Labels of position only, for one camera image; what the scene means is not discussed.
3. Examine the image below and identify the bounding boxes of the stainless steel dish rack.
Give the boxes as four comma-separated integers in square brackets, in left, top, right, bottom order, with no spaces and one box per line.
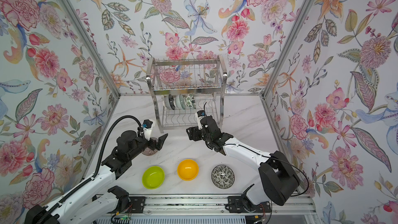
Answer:
[146,56,228,132]

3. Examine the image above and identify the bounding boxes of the black corrugated cable hose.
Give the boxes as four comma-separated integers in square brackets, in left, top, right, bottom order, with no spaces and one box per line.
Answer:
[35,114,144,224]

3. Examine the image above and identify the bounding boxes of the black white floral bowl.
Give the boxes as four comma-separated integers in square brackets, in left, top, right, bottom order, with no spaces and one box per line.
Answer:
[211,164,235,189]

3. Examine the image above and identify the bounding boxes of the green leaf pattern bowl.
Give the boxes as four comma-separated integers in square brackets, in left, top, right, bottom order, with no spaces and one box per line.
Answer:
[185,93,196,109]

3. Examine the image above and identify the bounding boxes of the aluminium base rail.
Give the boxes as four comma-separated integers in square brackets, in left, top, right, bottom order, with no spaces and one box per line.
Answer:
[127,194,317,216]

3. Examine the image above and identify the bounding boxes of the pale green bowl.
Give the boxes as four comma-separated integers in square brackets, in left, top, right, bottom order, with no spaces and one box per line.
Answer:
[174,94,186,110]

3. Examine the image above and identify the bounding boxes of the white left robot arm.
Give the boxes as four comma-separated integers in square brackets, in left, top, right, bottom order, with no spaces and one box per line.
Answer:
[24,131,168,224]

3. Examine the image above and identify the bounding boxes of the lime green bowl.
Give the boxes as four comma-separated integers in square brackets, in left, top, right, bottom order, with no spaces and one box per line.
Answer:
[142,166,165,190]

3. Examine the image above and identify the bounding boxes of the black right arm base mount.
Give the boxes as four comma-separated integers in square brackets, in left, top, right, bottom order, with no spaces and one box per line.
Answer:
[225,184,272,215]

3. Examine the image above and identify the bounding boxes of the yellow bowl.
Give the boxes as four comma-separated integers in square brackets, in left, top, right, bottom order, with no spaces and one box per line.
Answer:
[177,159,199,181]

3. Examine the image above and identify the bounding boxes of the dark patterned bowl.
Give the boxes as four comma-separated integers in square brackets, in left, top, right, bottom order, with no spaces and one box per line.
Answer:
[164,94,175,110]

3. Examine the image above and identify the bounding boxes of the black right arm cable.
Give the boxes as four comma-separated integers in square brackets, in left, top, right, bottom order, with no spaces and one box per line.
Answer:
[201,102,309,197]

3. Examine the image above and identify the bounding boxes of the pink striped bowl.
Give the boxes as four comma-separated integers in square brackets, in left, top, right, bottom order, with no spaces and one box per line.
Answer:
[142,147,158,156]

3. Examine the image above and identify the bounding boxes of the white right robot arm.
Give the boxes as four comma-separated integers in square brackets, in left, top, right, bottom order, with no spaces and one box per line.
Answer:
[186,111,301,206]

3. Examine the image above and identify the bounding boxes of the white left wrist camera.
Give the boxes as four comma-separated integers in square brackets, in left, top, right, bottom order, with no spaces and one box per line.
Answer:
[142,119,156,141]

